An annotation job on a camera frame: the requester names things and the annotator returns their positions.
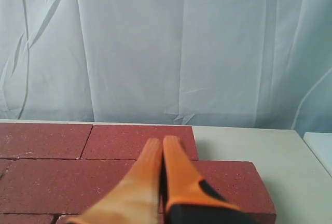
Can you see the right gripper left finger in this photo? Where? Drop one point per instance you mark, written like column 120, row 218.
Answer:
column 135, row 199

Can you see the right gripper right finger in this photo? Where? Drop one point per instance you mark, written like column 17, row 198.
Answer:
column 190, row 199

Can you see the white backdrop sheet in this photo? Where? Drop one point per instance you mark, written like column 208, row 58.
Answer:
column 234, row 63

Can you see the red brick third row right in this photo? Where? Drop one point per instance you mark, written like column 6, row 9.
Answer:
column 25, row 219

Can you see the red brick once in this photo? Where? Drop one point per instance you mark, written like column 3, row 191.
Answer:
column 52, row 186

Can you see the red brick second row right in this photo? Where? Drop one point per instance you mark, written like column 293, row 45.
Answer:
column 4, row 165

